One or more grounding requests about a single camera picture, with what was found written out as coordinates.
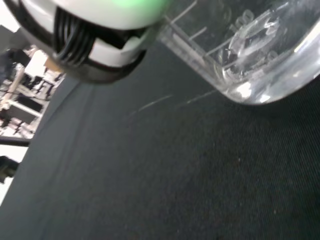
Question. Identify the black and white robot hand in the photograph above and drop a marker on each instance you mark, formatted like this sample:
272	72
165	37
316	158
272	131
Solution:
100	15

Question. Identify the black tripod leg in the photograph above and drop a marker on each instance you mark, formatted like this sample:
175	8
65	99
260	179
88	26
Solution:
15	141

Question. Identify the black bench cloth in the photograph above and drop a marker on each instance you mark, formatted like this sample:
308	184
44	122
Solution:
150	175

